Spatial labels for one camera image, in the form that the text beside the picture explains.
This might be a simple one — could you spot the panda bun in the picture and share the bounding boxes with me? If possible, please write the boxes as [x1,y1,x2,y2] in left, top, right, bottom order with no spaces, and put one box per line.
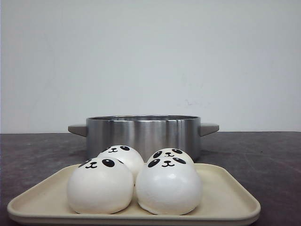
[67,157,134,214]
[147,148,194,164]
[135,157,203,215]
[97,145,144,183]

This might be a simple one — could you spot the beige rectangular tray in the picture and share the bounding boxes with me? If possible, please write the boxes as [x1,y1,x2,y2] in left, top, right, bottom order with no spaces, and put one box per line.
[7,163,261,226]

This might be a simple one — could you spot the stainless steel pot grey handles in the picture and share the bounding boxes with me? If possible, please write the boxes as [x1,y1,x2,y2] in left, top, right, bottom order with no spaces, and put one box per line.
[68,115,219,161]

